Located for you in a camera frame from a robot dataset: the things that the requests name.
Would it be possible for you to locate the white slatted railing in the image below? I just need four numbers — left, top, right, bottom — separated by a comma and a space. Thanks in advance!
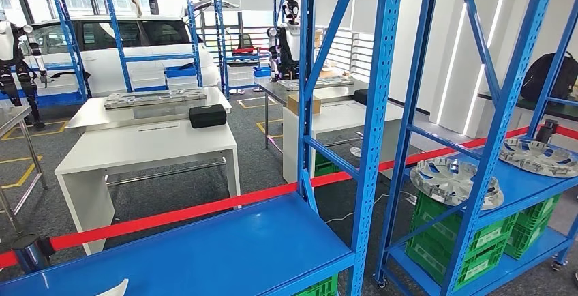
311, 26, 375, 83

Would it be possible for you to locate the white floor cable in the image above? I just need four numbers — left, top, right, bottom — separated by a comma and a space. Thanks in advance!
324, 189, 419, 225

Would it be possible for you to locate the silver wheel hubcap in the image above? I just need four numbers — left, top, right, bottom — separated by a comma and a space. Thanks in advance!
409, 157, 506, 211
498, 137, 578, 179

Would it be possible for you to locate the blue metal shelf rack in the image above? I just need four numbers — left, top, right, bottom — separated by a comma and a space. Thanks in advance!
211, 0, 286, 99
100, 0, 204, 93
374, 0, 578, 296
0, 0, 406, 296
0, 0, 92, 108

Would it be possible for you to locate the white plastic car part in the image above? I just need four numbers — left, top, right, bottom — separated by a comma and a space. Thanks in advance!
93, 278, 130, 296

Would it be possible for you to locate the cardboard box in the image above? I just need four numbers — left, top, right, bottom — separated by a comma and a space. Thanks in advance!
315, 64, 354, 79
286, 93, 322, 116

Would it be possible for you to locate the long silver metal panel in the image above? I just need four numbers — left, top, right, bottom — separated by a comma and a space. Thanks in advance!
277, 75, 356, 92
103, 87, 208, 110

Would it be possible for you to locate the green top bench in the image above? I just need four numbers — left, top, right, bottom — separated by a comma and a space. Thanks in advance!
477, 91, 578, 123

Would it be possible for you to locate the black red chair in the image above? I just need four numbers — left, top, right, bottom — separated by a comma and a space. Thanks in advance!
231, 33, 262, 57

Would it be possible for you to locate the white car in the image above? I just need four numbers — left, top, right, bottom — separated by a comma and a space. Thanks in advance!
21, 14, 222, 97

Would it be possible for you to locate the white black humanoid robot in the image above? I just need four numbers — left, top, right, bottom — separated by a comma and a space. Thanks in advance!
266, 0, 303, 83
0, 10, 49, 131

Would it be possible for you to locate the black backpack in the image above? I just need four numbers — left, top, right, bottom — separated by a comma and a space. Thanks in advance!
519, 50, 578, 104

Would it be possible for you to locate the green plastic crate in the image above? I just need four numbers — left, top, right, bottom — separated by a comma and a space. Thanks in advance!
314, 151, 340, 178
292, 275, 339, 296
515, 193, 562, 234
404, 228, 511, 291
412, 192, 519, 252
504, 219, 560, 261

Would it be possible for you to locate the red barrier belt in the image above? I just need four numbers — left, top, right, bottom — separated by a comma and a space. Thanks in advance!
554, 124, 578, 142
48, 125, 530, 253
0, 250, 20, 269

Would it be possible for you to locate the black barrier post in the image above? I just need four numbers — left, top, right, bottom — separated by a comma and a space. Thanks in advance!
534, 119, 560, 145
10, 233, 57, 275

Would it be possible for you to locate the white table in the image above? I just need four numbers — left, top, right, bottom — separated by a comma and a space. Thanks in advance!
55, 119, 241, 257
282, 100, 406, 185

